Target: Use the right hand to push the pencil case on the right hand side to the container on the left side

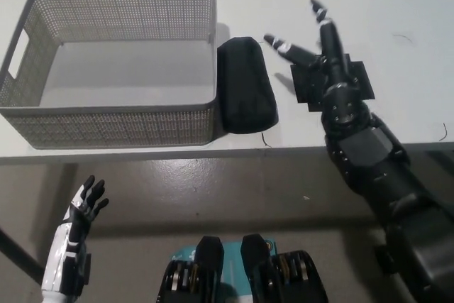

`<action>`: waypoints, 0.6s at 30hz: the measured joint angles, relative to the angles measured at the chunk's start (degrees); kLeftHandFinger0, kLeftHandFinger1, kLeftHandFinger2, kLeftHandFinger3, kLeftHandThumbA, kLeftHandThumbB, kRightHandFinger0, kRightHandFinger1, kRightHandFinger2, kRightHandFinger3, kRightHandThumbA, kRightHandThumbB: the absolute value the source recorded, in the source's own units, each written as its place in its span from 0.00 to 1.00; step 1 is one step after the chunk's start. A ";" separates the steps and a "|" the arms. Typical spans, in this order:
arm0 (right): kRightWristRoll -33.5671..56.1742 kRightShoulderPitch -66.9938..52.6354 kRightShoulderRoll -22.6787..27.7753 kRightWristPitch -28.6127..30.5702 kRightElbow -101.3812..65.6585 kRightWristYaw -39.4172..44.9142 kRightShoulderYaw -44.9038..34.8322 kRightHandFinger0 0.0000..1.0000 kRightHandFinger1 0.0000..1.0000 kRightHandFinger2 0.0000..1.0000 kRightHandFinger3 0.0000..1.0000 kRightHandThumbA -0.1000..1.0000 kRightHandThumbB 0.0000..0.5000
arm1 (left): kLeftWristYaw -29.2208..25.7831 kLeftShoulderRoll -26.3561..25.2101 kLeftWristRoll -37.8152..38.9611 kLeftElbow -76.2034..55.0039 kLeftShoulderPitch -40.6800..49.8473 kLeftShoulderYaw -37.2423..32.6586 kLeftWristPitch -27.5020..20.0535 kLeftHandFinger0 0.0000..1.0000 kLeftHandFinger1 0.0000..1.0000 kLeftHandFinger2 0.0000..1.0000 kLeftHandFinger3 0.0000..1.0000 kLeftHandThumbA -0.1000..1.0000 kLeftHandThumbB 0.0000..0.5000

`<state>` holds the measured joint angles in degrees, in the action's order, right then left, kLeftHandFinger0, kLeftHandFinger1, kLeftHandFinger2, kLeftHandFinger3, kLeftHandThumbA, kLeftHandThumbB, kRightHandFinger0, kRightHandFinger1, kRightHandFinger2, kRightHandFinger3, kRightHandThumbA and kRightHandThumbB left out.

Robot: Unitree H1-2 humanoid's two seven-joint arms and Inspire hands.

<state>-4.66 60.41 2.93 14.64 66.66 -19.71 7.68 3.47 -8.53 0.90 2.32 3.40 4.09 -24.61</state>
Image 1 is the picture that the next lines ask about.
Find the black table leg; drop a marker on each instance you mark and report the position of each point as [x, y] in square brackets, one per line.
[19, 251]

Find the black teal robot body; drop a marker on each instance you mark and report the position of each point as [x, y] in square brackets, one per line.
[209, 274]

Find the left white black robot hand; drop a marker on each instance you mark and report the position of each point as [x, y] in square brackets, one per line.
[71, 235]

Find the black flat square mat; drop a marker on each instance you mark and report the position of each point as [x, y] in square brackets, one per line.
[364, 83]

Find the grey perforated plastic basket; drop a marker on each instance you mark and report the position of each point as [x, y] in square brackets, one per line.
[106, 125]

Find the black fabric pencil case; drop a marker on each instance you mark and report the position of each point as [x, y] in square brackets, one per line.
[246, 86]

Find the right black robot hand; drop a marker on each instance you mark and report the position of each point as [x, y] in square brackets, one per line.
[344, 108]

